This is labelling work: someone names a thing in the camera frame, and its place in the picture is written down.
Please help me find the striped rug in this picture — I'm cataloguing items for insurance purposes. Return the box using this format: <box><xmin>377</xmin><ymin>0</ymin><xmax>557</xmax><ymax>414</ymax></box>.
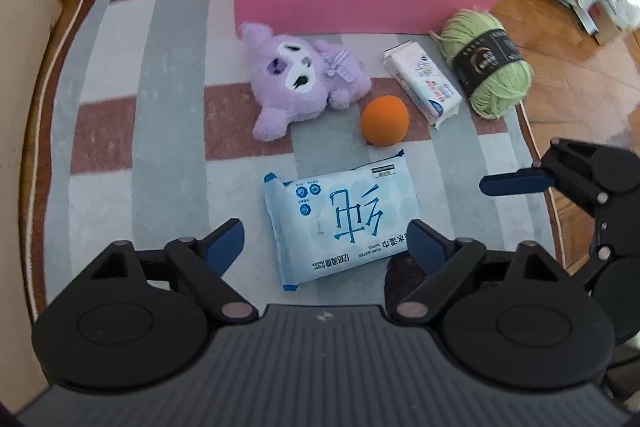
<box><xmin>27</xmin><ymin>0</ymin><xmax>571</xmax><ymax>323</ymax></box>

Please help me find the blue white wet wipes pack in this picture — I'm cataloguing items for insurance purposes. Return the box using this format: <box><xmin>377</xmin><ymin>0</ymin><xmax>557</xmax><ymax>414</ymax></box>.
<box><xmin>263</xmin><ymin>150</ymin><xmax>423</xmax><ymax>293</ymax></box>

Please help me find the small white tissue pack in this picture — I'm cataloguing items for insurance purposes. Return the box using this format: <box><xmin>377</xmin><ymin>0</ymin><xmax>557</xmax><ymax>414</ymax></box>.
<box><xmin>383</xmin><ymin>41</ymin><xmax>463</xmax><ymax>131</ymax></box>

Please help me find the cardboard piece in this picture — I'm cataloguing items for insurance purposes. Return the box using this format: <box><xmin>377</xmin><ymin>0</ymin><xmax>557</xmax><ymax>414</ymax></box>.
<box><xmin>575</xmin><ymin>0</ymin><xmax>640</xmax><ymax>46</ymax></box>

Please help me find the purple plush toy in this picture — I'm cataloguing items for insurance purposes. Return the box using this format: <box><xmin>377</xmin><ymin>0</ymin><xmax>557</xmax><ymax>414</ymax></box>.
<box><xmin>237</xmin><ymin>22</ymin><xmax>373</xmax><ymax>142</ymax></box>

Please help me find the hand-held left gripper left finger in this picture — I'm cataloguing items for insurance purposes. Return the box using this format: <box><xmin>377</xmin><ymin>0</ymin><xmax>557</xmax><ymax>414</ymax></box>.
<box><xmin>87</xmin><ymin>218</ymin><xmax>260</xmax><ymax>324</ymax></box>

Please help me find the green yarn ball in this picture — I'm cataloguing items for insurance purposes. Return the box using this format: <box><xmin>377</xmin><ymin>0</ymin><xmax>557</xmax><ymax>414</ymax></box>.
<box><xmin>430</xmin><ymin>8</ymin><xmax>535</xmax><ymax>118</ymax></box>

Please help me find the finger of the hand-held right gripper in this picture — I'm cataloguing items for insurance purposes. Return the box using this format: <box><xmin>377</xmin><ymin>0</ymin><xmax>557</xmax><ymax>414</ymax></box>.
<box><xmin>479</xmin><ymin>137</ymin><xmax>640</xmax><ymax>258</ymax></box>

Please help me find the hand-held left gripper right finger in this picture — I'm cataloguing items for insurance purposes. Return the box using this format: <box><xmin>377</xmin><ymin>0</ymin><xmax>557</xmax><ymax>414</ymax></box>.
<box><xmin>392</xmin><ymin>219</ymin><xmax>566</xmax><ymax>324</ymax></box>

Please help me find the orange ball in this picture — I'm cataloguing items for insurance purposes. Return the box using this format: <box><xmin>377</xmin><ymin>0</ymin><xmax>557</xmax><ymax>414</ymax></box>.
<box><xmin>360</xmin><ymin>96</ymin><xmax>411</xmax><ymax>148</ymax></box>

